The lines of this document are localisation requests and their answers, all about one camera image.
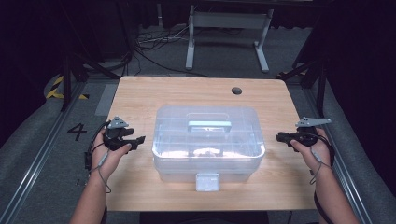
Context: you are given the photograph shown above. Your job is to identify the grey wrist strap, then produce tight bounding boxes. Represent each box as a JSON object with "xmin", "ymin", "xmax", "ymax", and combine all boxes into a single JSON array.
[
  {"xmin": 308, "ymin": 146, "xmax": 332, "ymax": 185},
  {"xmin": 94, "ymin": 148, "xmax": 112, "ymax": 194}
]

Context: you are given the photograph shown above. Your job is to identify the person's dark clothing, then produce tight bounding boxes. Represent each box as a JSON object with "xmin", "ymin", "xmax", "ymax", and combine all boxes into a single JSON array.
[{"xmin": 139, "ymin": 211, "xmax": 271, "ymax": 224}]

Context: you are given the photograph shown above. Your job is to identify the person's left hand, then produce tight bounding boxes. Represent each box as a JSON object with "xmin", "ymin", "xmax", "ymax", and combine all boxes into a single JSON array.
[{"xmin": 90, "ymin": 129, "xmax": 133, "ymax": 185}]

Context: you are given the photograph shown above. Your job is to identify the person's right hand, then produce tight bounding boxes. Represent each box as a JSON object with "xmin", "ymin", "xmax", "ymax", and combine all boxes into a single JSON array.
[{"xmin": 290, "ymin": 128, "xmax": 332, "ymax": 175}]

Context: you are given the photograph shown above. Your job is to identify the white metal desk frame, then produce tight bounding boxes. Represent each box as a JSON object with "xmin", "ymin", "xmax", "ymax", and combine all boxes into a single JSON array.
[{"xmin": 185, "ymin": 4, "xmax": 275, "ymax": 74}]

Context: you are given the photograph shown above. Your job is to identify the bundle of floor cables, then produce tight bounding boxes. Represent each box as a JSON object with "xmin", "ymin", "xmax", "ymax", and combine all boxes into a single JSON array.
[{"xmin": 134, "ymin": 24, "xmax": 210, "ymax": 78}]

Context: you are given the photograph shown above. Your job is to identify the yellow black floor tape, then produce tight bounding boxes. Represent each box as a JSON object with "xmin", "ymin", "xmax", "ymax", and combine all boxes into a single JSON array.
[{"xmin": 46, "ymin": 75, "xmax": 90, "ymax": 101}]

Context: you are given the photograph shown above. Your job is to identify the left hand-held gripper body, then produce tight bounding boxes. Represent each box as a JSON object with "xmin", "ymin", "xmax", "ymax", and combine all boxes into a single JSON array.
[{"xmin": 102, "ymin": 116, "xmax": 135, "ymax": 152}]

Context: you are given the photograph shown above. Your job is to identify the black metal stand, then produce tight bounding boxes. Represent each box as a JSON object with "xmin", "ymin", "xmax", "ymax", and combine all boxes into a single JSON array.
[
  {"xmin": 59, "ymin": 0, "xmax": 121, "ymax": 112},
  {"xmin": 276, "ymin": 52, "xmax": 329, "ymax": 114}
]

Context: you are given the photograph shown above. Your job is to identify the clear plastic storage box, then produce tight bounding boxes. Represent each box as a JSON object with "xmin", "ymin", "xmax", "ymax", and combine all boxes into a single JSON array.
[{"xmin": 151, "ymin": 105, "xmax": 266, "ymax": 192}]

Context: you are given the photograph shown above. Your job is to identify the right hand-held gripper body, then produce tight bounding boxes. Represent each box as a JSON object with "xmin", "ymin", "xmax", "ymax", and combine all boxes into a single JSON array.
[{"xmin": 295, "ymin": 116, "xmax": 332, "ymax": 147}]

